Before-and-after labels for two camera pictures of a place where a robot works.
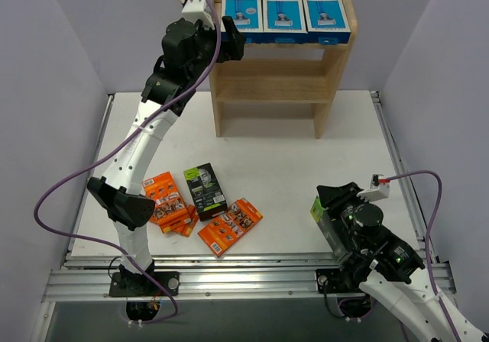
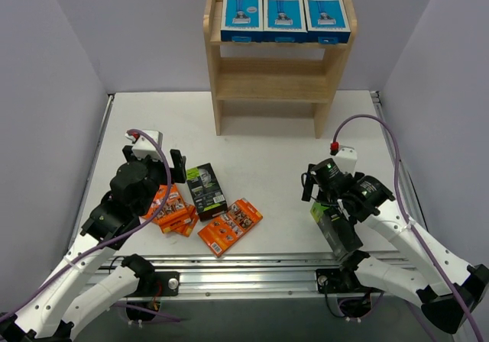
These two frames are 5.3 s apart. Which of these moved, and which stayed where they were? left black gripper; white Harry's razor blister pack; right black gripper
Moved: left black gripper; right black gripper
Stayed: white Harry's razor blister pack
